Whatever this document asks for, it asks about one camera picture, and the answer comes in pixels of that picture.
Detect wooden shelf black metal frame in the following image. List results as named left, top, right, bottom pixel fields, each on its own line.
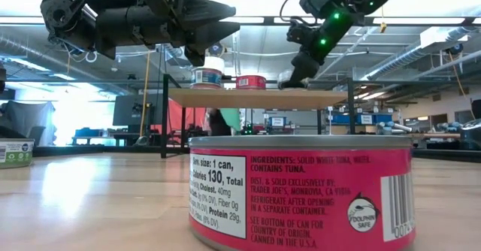
left=160, top=74, right=355, bottom=159

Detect white cylinder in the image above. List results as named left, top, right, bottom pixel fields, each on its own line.
left=204, top=55, right=226, bottom=71

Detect red partition panel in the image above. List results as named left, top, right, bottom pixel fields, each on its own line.
left=168, top=100, right=208, bottom=135

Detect dark rounded object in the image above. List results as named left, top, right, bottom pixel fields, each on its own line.
left=460, top=119, right=481, bottom=144

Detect dark computer monitor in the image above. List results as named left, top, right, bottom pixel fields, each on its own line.
left=112, top=95, right=159, bottom=128

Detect long silver ventilation duct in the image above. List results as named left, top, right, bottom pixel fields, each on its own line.
left=360, top=25, right=481, bottom=81

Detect red label tuna can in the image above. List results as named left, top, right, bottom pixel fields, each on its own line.
left=235, top=74, right=267, bottom=91
left=187, top=135, right=417, bottom=251

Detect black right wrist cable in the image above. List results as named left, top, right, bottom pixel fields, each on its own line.
left=279, top=0, right=313, bottom=23

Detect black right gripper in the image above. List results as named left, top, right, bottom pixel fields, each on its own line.
left=281, top=14, right=350, bottom=90

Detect round black lens device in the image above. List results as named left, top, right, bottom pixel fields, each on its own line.
left=208, top=42, right=226, bottom=58

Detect blue storage bins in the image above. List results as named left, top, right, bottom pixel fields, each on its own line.
left=330, top=112, right=394, bottom=126

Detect person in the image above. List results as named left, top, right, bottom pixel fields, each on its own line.
left=207, top=107, right=232, bottom=136

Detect yellow hanging cable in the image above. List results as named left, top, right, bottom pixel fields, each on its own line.
left=140, top=51, right=150, bottom=138

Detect grey cloth cover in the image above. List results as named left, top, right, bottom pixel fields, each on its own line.
left=2, top=100, right=57, bottom=147

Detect black overhead frame beam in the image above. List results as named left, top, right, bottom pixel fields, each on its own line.
left=0, top=16, right=481, bottom=27

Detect silver flexible duct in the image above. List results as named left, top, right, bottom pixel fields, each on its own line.
left=156, top=42, right=185, bottom=59

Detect green label seafood can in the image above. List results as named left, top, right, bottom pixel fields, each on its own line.
left=277, top=68, right=298, bottom=89
left=0, top=138, right=35, bottom=170

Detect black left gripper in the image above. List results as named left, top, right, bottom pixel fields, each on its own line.
left=95, top=0, right=241, bottom=68

